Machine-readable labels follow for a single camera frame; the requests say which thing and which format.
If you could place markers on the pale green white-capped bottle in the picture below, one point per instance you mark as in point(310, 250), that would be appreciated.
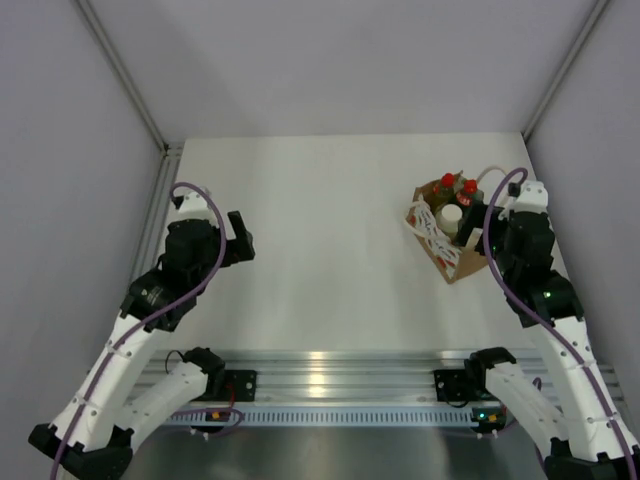
point(448, 218)

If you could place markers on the watermelon print canvas bag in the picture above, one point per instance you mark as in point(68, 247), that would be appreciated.
point(420, 219)

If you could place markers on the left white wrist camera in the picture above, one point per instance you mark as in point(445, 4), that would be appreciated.
point(191, 205)

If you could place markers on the yellow dish soap bottle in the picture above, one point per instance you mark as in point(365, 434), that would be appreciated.
point(468, 194)

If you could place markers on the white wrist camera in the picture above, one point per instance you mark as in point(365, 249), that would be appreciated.
point(191, 205)
point(528, 196)

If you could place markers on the white slotted cable duct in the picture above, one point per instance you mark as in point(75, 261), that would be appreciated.
point(421, 416)

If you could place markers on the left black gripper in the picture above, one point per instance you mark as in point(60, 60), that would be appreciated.
point(239, 248)

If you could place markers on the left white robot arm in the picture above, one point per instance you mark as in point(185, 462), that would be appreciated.
point(98, 432)

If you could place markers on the right aluminium frame post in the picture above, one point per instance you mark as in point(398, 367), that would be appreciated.
point(578, 42)

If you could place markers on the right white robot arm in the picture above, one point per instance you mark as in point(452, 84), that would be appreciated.
point(582, 436)

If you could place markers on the aluminium frame post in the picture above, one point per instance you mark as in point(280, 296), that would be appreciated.
point(168, 153)
point(578, 42)

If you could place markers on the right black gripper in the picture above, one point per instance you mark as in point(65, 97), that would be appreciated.
point(479, 216)

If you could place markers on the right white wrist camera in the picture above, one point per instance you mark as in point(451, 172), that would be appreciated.
point(528, 196)

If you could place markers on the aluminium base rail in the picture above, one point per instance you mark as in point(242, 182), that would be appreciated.
point(403, 378)

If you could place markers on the left aluminium frame post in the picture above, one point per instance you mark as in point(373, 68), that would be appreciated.
point(168, 153)

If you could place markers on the green dish soap bottle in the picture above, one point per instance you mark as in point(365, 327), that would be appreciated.
point(445, 191)

